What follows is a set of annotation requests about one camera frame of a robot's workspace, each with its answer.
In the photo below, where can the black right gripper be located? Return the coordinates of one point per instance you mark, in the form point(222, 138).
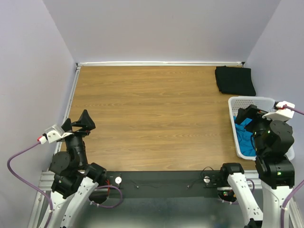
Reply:
point(252, 111)

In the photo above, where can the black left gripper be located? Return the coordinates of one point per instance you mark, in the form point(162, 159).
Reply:
point(85, 121)

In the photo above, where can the blue t shirt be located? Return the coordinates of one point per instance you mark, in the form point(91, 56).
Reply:
point(245, 140)

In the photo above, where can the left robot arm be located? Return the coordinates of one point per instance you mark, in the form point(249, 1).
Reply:
point(71, 167)

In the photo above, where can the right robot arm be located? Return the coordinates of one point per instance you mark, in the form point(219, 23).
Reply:
point(273, 137)

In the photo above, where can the white plastic basket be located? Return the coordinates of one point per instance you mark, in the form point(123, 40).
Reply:
point(234, 103)

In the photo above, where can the folded black t shirt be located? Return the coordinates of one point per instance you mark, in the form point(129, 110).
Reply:
point(234, 81)

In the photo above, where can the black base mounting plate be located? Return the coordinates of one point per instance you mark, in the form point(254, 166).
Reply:
point(168, 184)

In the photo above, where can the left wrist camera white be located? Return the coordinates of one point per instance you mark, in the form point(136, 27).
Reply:
point(53, 134)

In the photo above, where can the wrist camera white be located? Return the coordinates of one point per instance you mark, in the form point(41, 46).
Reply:
point(281, 113)
point(53, 134)

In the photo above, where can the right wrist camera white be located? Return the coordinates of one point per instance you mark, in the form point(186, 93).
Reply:
point(281, 113)

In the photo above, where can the aluminium left rail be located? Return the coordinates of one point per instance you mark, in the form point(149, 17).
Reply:
point(71, 92)

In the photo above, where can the aluminium rail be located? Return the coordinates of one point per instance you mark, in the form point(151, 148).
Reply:
point(160, 63)
point(71, 92)
point(46, 179)

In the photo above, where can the aluminium front rail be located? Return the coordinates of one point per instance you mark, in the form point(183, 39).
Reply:
point(46, 179)

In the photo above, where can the aluminium back rail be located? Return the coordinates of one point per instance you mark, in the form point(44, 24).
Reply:
point(160, 63)

